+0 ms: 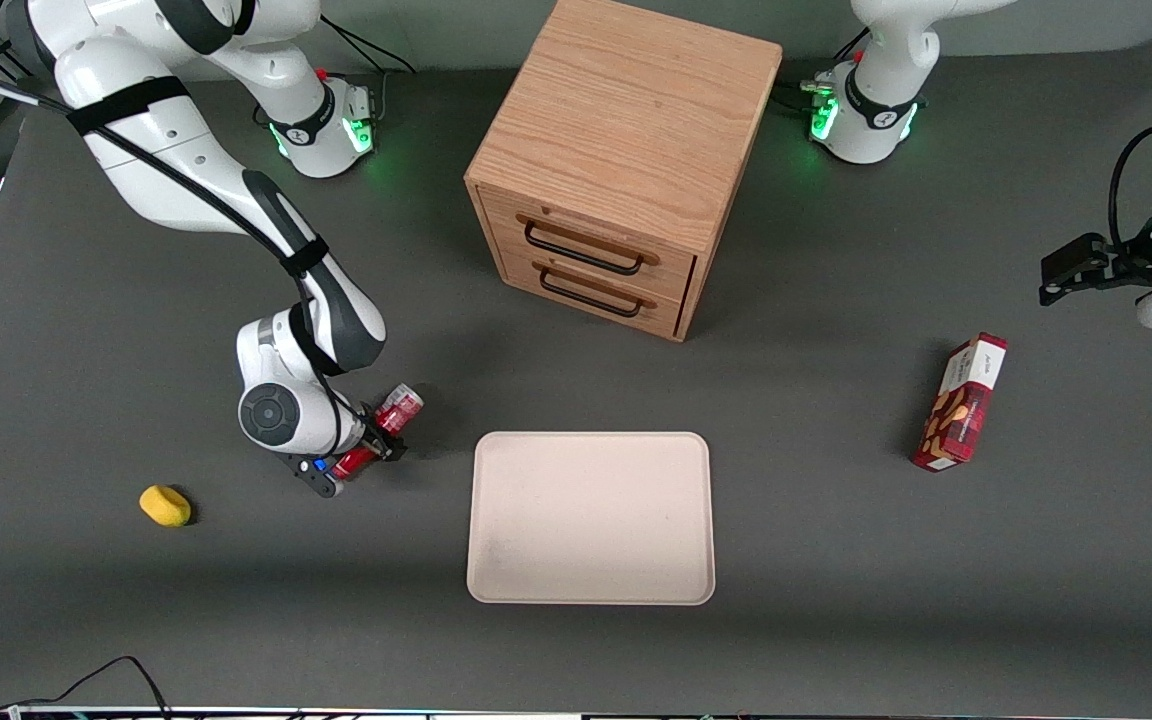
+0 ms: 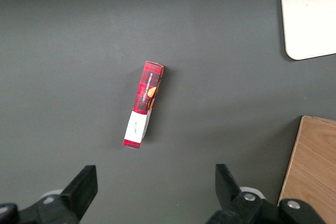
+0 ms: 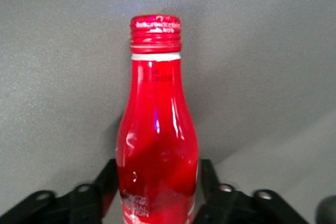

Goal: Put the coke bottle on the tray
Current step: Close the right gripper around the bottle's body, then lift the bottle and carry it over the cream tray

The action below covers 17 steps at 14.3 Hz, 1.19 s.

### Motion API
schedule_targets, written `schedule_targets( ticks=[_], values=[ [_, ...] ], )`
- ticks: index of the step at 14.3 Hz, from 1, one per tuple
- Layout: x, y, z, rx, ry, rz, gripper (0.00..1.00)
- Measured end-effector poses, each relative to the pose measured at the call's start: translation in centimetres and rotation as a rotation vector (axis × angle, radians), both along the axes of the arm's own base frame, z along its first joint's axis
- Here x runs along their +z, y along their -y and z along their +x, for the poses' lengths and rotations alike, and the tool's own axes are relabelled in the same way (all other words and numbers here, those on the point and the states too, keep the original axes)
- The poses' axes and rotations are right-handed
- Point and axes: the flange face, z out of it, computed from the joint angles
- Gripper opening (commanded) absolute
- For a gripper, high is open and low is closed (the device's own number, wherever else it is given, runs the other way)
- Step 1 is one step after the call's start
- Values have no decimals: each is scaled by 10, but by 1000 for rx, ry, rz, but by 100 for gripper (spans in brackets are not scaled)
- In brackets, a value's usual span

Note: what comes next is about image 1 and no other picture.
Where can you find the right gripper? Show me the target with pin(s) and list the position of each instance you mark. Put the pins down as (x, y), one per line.
(377, 436)

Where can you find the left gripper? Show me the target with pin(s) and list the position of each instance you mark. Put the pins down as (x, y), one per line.
(1122, 266)

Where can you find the red coke bottle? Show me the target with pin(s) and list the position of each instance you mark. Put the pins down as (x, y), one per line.
(401, 405)

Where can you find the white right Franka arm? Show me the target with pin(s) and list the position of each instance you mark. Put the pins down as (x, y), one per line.
(156, 160)

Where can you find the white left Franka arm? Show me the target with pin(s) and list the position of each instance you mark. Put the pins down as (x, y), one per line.
(876, 110)

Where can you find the beige rectangular tray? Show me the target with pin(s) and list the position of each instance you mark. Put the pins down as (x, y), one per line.
(591, 520)

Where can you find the red snack box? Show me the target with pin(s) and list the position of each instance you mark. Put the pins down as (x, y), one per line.
(961, 410)

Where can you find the wooden drawer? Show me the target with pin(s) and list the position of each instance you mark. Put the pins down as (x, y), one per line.
(676, 268)
(516, 272)

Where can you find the yellow sponge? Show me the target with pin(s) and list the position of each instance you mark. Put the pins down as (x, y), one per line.
(164, 506)

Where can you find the wooden drawer cabinet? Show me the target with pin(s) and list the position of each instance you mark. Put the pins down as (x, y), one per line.
(626, 100)

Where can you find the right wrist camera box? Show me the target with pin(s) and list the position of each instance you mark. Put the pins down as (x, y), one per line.
(311, 478)

